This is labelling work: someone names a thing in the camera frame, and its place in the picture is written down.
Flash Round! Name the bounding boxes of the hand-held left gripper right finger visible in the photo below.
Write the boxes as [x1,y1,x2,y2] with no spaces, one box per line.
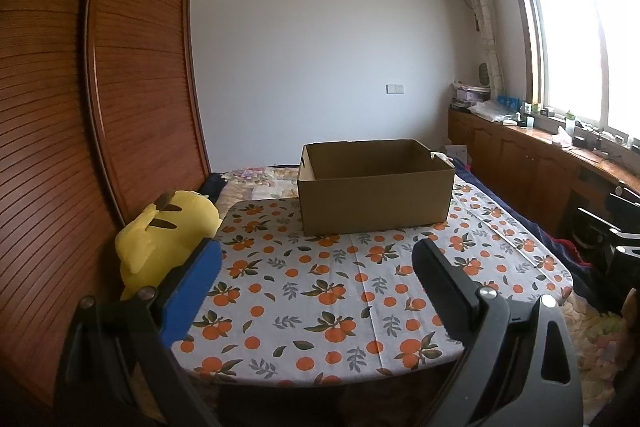
[411,238,586,427]

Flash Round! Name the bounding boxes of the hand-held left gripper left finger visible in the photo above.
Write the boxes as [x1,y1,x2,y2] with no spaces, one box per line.
[52,237,223,427]

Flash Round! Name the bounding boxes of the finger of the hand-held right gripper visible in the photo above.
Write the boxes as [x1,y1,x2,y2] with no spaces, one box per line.
[607,223,640,242]

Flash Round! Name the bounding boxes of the brown cardboard box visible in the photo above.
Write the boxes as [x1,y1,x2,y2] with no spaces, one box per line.
[297,138,456,238]

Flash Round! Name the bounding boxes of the person's right hand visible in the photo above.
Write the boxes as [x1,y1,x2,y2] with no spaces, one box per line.
[621,287,640,326]

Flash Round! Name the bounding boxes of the dark bulky object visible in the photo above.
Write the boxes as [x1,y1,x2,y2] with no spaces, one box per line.
[570,181,640,271]

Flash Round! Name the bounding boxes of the yellow plush toy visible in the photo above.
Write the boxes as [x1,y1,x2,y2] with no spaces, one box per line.
[114,189,222,302]

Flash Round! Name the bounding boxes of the orange fruit print tablecloth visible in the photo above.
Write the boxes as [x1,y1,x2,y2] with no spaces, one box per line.
[171,183,574,389]

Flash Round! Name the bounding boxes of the floral blanket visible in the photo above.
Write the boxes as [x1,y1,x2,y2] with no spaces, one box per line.
[221,165,635,404]

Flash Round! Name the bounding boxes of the wooden counter cabinet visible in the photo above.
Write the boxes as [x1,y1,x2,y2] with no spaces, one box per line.
[447,106,640,249]

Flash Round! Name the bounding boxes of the white plastic bag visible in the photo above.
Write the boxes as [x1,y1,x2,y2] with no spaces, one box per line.
[471,100,522,124]

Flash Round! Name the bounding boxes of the pink boxes stack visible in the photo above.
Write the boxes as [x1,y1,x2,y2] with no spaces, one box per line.
[451,81,492,111]

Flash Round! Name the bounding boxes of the wooden slatted wardrobe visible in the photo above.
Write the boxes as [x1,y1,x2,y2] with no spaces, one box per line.
[0,0,214,410]

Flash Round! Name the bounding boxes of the patterned curtain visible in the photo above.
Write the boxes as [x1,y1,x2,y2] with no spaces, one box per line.
[456,0,504,96]

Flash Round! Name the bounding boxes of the black devices with cables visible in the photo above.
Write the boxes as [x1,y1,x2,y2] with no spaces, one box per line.
[572,121,632,158]

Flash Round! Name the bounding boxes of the window with wooden frame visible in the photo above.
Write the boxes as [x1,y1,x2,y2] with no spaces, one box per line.
[504,0,640,148]

